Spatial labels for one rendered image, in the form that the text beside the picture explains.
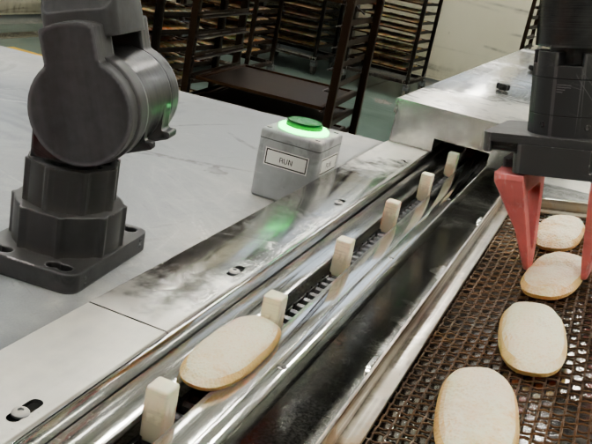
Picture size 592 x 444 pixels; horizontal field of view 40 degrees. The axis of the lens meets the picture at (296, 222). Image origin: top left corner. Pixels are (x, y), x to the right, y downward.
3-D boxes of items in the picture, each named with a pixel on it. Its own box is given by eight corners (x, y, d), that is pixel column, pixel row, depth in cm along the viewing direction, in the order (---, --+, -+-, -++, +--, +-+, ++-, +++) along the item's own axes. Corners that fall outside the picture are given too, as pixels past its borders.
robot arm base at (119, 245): (58, 220, 71) (-32, 263, 60) (67, 131, 68) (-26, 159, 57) (147, 247, 69) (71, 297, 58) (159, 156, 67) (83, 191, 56)
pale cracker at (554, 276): (543, 255, 62) (545, 240, 62) (595, 263, 60) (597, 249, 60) (508, 293, 54) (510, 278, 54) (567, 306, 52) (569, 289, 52)
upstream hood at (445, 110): (516, 75, 218) (525, 43, 215) (584, 91, 213) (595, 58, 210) (383, 151, 107) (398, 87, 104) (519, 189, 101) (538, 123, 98)
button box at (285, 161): (270, 206, 96) (287, 115, 92) (332, 225, 94) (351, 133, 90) (240, 223, 89) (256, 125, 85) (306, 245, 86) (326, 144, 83)
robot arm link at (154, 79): (61, 159, 66) (28, 175, 61) (72, 33, 62) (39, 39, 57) (168, 184, 65) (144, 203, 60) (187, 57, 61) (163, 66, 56)
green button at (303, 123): (292, 128, 90) (295, 114, 90) (326, 136, 89) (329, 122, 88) (278, 133, 87) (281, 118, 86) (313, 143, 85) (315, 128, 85)
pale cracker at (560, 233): (544, 218, 73) (546, 206, 72) (589, 225, 71) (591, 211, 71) (524, 248, 64) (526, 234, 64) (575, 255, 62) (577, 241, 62)
